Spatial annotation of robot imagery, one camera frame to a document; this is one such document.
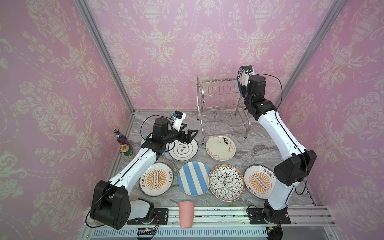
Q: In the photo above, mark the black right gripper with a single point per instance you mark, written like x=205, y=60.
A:
x=245, y=89

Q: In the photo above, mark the black white flower pattern plate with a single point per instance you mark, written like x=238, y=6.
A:
x=227, y=183

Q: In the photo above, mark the pink cup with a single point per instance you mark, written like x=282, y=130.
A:
x=186, y=214

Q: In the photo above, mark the blue cream striped plate front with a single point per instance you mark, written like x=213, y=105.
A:
x=193, y=178

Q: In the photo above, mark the cream floral painted plate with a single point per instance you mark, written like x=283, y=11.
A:
x=221, y=148

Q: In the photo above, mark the green red rimmed white plate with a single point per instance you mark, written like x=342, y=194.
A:
x=242, y=89

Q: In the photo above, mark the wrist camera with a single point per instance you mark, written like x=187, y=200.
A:
x=245, y=75
x=178, y=118

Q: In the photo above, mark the orange sunburst plate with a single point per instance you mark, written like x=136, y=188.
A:
x=260, y=181
x=156, y=180

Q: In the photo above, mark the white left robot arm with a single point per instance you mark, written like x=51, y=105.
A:
x=111, y=204

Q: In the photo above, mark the stainless steel dish rack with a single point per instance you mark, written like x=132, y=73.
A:
x=220, y=109

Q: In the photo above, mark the orange sunburst plate left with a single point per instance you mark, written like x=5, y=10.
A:
x=156, y=180

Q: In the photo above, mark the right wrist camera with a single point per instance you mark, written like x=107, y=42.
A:
x=245, y=75

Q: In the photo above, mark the green drink can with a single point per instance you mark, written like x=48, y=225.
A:
x=126, y=150

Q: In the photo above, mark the orange sunburst plate right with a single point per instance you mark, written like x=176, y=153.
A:
x=260, y=181

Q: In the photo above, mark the purple drink bottle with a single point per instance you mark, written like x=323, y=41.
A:
x=122, y=139

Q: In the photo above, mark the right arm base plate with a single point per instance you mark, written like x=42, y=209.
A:
x=268, y=216

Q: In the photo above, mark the aluminium front rail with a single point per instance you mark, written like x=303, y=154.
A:
x=223, y=223

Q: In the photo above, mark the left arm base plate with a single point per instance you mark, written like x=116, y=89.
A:
x=158, y=215

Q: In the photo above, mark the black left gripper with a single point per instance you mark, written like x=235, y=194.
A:
x=188, y=139

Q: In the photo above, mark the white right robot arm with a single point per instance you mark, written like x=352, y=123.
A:
x=297, y=161

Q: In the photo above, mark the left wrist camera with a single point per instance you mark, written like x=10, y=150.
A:
x=178, y=118

